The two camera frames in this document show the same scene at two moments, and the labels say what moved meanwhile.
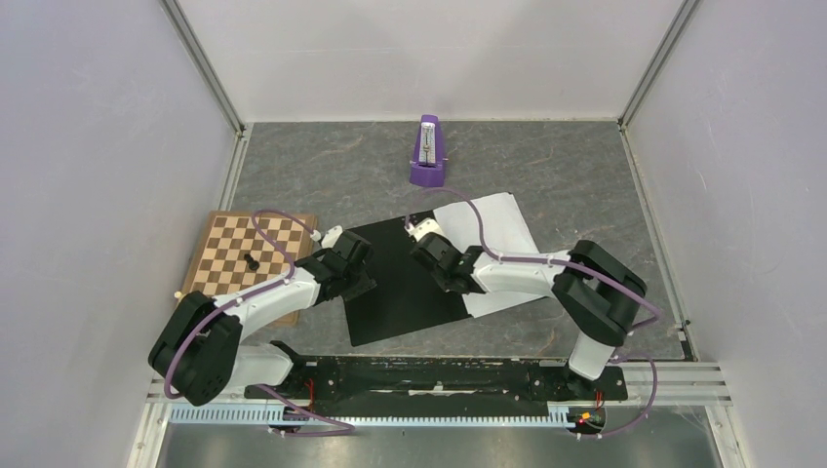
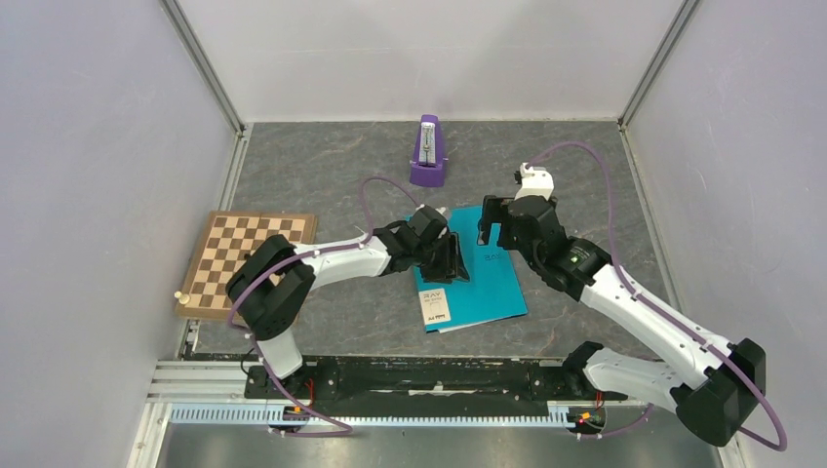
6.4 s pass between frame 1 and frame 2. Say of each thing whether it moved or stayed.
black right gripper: moved
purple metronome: stayed
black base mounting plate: stayed
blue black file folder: moved
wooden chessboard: stayed
